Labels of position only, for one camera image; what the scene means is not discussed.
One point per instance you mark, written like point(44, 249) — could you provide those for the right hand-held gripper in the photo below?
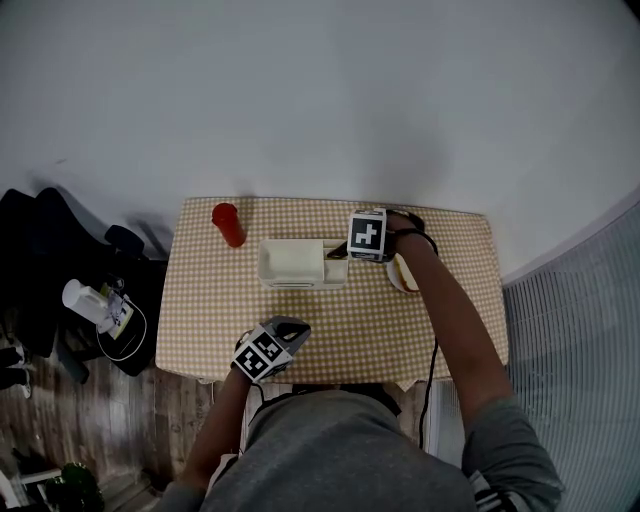
point(367, 235)

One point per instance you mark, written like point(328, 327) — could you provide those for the white electric kettle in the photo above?
point(85, 300)

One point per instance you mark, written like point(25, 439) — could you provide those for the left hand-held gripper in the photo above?
point(260, 352)

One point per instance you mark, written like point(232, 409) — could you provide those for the bread slice on plate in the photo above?
point(392, 277)

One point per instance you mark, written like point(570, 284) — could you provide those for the red bottle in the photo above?
point(230, 227)

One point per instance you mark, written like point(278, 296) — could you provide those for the person's right forearm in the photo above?
point(455, 320)

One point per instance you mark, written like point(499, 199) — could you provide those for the person's left forearm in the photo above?
point(215, 430)

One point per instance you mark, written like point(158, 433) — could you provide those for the black office chair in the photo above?
point(35, 260)

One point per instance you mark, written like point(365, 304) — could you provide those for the ribbed glass partition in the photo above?
point(580, 350)

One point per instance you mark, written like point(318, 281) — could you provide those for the green plant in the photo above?
point(75, 487)

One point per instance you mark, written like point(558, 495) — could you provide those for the yellow checkered tablecloth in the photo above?
point(375, 330)

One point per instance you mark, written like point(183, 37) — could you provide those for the white compartment tray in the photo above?
point(290, 262)

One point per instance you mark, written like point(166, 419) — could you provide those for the person's grey sweatshirt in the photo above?
point(340, 455)

